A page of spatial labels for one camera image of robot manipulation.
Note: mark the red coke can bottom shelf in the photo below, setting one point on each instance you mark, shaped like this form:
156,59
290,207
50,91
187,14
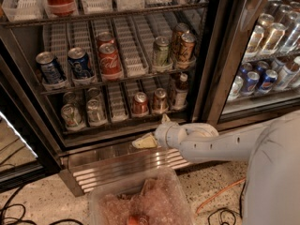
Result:
140,104

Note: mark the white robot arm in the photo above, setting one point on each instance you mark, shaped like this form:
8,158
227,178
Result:
271,149

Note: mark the blue pepsi can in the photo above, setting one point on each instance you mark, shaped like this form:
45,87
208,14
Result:
267,81
82,71
53,75

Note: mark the silver can back left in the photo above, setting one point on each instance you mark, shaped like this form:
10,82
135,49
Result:
71,98

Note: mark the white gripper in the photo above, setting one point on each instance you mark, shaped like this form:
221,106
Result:
162,134

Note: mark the white silver can right fridge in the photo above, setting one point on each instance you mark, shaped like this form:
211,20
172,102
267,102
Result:
236,87

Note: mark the glass fridge door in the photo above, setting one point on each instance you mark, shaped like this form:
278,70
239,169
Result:
243,36

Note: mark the orange brown can front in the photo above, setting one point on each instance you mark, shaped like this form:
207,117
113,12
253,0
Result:
186,49

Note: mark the red coca-cola can back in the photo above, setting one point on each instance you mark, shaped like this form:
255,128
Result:
105,37

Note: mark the red can in bin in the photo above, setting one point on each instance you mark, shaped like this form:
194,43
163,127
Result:
138,220

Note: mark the stainless steel fridge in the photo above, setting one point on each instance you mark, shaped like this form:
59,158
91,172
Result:
92,156

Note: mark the green silver can front left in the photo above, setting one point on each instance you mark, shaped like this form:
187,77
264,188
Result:
72,117

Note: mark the orange brown can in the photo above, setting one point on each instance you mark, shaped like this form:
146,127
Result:
177,32
186,49

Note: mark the green soda can middle shelf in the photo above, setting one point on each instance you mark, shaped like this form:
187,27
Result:
161,54

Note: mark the blue pepsi can leftmost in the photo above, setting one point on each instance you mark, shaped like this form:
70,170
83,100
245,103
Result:
53,75

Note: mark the red coca-cola can front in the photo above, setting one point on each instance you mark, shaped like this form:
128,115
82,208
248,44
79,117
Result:
110,66

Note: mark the red coca-cola can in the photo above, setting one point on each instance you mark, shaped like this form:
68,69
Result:
105,37
110,66

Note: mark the orange brown can back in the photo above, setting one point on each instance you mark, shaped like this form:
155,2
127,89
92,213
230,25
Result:
177,32

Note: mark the brown soda can bottom shelf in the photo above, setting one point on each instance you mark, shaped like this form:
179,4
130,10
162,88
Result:
160,104

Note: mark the dark glass bottle white label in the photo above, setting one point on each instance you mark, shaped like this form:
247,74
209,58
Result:
179,91

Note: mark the blue pepsi can right fridge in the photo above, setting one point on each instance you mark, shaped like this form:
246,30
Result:
249,84

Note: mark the clear plastic bin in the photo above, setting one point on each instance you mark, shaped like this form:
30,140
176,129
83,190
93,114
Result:
156,195

